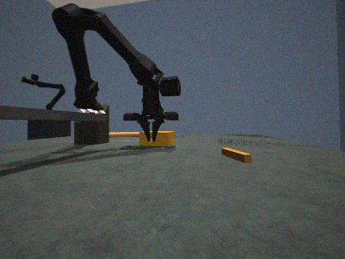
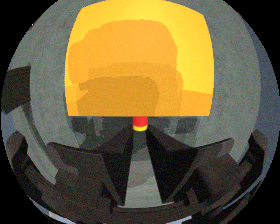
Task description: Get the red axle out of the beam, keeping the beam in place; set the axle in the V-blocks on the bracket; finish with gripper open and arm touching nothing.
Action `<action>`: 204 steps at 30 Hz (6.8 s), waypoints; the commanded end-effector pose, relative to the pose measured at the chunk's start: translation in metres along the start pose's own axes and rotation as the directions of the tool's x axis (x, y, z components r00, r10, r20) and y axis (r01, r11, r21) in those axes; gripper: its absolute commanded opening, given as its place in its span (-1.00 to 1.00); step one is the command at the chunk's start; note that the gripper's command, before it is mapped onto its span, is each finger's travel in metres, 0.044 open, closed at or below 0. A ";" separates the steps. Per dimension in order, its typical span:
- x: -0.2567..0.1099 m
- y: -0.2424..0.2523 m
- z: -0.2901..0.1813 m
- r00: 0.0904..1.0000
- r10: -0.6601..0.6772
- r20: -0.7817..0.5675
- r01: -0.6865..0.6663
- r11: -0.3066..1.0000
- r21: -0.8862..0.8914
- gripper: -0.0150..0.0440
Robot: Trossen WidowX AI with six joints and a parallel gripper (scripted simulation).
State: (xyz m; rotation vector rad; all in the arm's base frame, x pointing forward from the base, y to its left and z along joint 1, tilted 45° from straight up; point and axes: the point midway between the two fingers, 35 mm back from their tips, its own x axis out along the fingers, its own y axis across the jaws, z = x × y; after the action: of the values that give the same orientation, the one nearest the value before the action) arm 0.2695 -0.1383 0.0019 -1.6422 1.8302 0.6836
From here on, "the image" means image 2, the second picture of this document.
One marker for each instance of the red cylindrical rod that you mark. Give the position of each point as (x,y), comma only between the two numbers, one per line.
(139,122)

